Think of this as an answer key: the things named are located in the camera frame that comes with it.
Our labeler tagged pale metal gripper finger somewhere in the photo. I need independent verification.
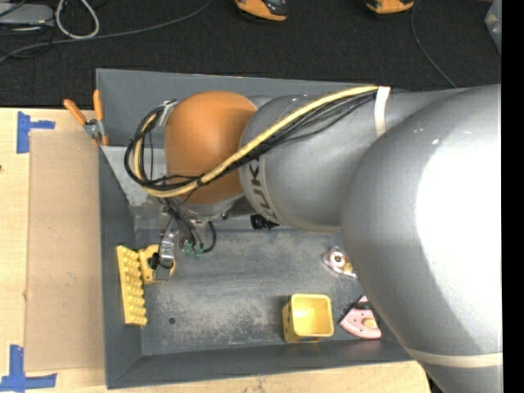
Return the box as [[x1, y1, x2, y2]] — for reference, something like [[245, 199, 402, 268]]
[[157, 240, 176, 282]]

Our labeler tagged yellow toy piece with hole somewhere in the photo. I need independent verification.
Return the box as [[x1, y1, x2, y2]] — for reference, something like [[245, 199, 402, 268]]
[[138, 243, 178, 285]]

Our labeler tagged yellow studded flat block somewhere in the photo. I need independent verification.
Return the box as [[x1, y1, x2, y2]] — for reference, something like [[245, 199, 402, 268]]
[[115, 244, 149, 328]]

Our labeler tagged grey metal bin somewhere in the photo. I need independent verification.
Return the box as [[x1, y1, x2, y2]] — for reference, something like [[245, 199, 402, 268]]
[[94, 67, 415, 391]]

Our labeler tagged brown cardboard board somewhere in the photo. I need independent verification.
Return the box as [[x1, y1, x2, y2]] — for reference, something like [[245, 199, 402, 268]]
[[23, 130, 106, 373]]

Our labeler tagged yellow square cup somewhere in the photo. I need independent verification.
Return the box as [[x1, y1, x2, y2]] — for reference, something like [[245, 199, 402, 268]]
[[281, 293, 335, 344]]

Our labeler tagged pink round toy piece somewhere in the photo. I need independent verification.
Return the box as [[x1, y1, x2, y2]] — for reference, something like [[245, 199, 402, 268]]
[[322, 246, 358, 278]]

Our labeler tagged pink wedge toy piece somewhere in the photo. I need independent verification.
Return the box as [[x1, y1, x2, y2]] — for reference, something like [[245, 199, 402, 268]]
[[338, 295, 383, 340]]

